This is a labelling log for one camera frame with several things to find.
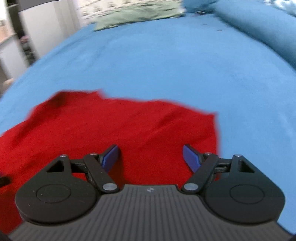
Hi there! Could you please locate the red cloth garment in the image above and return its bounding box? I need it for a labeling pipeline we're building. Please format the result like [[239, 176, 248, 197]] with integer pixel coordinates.
[[1, 91, 219, 233]]

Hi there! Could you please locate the blue bed sheet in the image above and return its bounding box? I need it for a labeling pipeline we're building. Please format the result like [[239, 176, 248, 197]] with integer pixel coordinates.
[[1, 14, 295, 232]]

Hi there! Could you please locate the blue bunched duvet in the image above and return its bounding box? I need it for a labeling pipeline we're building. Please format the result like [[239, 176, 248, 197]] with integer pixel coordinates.
[[214, 1, 295, 68]]

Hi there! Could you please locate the white cabinet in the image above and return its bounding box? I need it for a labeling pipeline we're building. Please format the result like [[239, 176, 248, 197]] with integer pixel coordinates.
[[1, 1, 81, 93]]

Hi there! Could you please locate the cream patterned quilt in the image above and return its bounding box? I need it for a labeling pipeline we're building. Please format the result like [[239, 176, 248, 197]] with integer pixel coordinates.
[[76, 0, 186, 20]]

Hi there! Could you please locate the dark blue pillow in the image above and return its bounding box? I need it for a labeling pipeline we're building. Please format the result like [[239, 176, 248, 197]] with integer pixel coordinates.
[[183, 0, 217, 13]]

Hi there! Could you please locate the green folded cloth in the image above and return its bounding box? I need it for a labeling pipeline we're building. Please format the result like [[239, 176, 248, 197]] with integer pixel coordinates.
[[94, 1, 186, 31]]

